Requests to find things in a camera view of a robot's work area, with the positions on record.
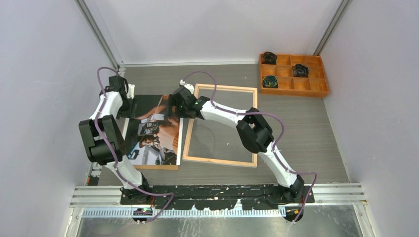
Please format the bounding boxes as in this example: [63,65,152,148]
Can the white wooden picture frame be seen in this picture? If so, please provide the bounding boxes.
[182,83,263,167]

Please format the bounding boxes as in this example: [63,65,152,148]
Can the printed photo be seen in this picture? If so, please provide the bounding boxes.
[123,95,183,170]

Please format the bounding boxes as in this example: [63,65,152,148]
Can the brown backing board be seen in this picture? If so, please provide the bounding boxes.
[122,118,179,171]

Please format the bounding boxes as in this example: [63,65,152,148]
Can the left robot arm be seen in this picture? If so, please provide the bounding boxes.
[79,76,152,204]

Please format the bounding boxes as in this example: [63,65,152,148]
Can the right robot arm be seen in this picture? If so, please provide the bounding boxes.
[172,85,304,203]

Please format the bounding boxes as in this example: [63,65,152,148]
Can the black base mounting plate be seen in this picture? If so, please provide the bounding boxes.
[120,184,315,210]

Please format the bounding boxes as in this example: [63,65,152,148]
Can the blue yellow tape roll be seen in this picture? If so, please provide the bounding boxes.
[262,75,279,88]

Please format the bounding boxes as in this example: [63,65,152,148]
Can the black tape roll top-left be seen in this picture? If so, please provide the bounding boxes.
[261,51,277,65]

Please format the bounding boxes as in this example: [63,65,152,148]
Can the black tape roll middle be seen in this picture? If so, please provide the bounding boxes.
[293,64,310,78]

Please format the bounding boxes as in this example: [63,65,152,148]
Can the orange compartment tray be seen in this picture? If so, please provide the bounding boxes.
[258,53,330,98]

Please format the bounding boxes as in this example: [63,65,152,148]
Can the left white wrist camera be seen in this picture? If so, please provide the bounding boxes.
[126,84,135,99]

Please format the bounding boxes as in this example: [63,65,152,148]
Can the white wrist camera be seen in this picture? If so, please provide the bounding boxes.
[179,79,195,94]
[126,84,135,99]

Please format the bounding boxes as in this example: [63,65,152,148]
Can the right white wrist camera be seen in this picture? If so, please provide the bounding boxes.
[179,79,195,94]

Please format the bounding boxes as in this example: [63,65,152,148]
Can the aluminium rail front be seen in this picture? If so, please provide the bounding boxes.
[70,183,367,210]

